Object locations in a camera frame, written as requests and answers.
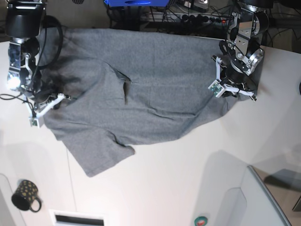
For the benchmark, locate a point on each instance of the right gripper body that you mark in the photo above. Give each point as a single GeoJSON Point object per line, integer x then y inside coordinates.
{"type": "Point", "coordinates": [43, 94]}

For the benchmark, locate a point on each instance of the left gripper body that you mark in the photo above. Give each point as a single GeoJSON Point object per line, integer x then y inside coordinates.
{"type": "Point", "coordinates": [238, 80]}

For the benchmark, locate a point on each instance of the grey t-shirt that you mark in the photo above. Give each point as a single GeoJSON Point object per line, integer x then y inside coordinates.
{"type": "Point", "coordinates": [131, 88]}

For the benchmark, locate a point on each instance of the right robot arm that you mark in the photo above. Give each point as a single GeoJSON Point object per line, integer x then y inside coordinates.
{"type": "Point", "coordinates": [25, 20]}

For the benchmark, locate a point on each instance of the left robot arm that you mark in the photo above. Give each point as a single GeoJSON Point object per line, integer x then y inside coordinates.
{"type": "Point", "coordinates": [243, 48]}

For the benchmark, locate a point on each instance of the black power strip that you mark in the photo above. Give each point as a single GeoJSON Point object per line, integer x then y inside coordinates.
{"type": "Point", "coordinates": [204, 19]}

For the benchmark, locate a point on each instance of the black mug with yellow dots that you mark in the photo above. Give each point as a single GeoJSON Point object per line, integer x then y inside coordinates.
{"type": "Point", "coordinates": [25, 195]}

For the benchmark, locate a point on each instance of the white slotted panel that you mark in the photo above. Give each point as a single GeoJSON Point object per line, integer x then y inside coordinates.
{"type": "Point", "coordinates": [71, 218]}

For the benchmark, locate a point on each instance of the blue box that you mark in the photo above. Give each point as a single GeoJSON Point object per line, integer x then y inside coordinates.
{"type": "Point", "coordinates": [143, 3]}

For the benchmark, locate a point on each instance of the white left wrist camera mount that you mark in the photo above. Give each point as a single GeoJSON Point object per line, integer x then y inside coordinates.
{"type": "Point", "coordinates": [223, 86]}

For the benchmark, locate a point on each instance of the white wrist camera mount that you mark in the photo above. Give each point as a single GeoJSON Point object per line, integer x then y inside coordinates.
{"type": "Point", "coordinates": [223, 86]}
{"type": "Point", "coordinates": [36, 115]}

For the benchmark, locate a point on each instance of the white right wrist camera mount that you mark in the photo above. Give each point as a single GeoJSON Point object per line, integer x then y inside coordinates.
{"type": "Point", "coordinates": [36, 115]}

